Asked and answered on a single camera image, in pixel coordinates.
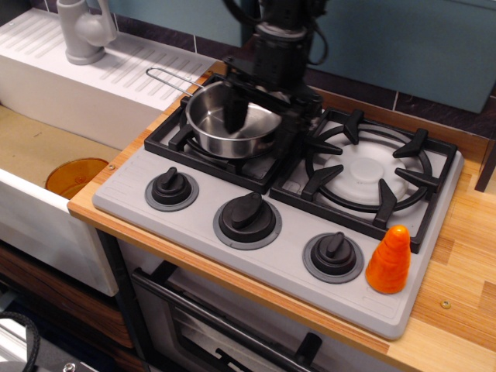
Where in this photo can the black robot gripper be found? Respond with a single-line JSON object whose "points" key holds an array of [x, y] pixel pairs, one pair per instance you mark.
{"points": [[274, 79]]}

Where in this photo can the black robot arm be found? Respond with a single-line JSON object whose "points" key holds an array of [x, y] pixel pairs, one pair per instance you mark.
{"points": [[283, 13]]}

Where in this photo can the stainless steel pan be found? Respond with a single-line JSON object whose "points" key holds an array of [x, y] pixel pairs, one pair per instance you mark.
{"points": [[220, 133]]}

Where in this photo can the black middle stove knob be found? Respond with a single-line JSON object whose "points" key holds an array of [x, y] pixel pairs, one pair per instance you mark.
{"points": [[248, 222]]}

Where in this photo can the black stove knob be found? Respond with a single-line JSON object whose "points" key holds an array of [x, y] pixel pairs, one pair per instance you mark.
{"points": [[171, 191], [333, 258], [248, 222]]}

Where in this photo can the black left burner grate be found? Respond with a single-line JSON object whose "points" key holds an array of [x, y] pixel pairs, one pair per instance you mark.
{"points": [[175, 143]]}

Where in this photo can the black burner grate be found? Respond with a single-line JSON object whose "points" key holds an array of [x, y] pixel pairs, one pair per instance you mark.
{"points": [[428, 164], [175, 143]]}

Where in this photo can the white burner disc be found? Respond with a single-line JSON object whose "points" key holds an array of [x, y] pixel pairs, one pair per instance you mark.
{"points": [[364, 165]]}

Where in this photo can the black left stove knob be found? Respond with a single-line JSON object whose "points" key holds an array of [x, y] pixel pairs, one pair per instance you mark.
{"points": [[171, 191]]}

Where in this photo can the black right burner grate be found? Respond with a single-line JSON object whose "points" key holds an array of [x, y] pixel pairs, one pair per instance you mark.
{"points": [[428, 164]]}

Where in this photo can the grey toy stove top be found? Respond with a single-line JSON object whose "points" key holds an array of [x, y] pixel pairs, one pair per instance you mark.
{"points": [[279, 264]]}

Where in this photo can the black right stove knob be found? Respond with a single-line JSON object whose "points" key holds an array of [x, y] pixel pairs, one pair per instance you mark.
{"points": [[333, 258]]}

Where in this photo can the teal box right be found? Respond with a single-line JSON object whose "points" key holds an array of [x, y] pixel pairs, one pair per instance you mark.
{"points": [[441, 51]]}

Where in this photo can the grey toy faucet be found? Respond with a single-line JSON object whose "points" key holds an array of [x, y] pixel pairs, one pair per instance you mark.
{"points": [[86, 35]]}

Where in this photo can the orange toy carrot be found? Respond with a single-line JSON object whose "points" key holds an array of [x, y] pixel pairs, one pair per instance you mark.
{"points": [[387, 270]]}

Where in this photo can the white toy sink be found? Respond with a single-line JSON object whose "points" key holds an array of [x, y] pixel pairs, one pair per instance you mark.
{"points": [[53, 111]]}

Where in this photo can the toy oven door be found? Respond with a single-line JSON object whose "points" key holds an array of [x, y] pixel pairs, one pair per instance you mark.
{"points": [[208, 328]]}

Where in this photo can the brass screw right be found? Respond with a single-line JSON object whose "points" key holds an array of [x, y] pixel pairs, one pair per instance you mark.
{"points": [[445, 304]]}

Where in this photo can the dark wooden post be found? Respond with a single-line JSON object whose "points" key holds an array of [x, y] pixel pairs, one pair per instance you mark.
{"points": [[487, 168]]}

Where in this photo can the black oven door handle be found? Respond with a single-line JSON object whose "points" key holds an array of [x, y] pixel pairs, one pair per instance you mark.
{"points": [[157, 285]]}

